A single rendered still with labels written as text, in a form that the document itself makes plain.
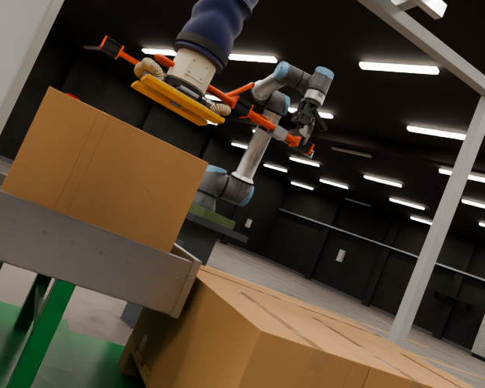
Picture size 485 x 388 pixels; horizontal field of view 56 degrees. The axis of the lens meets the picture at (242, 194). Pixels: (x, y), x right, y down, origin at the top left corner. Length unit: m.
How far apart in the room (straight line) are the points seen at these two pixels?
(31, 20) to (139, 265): 0.98
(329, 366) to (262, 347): 0.23
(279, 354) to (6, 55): 0.95
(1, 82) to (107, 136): 0.93
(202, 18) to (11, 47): 1.24
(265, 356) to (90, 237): 0.65
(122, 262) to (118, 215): 0.20
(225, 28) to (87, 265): 1.03
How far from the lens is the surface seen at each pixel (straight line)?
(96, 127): 1.63
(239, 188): 2.81
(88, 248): 1.52
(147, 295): 1.59
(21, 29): 0.75
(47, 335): 1.59
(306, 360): 1.34
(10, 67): 0.74
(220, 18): 1.91
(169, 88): 1.75
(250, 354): 1.26
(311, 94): 2.15
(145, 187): 1.66
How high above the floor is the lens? 0.75
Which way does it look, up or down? 5 degrees up
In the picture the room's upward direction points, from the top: 23 degrees clockwise
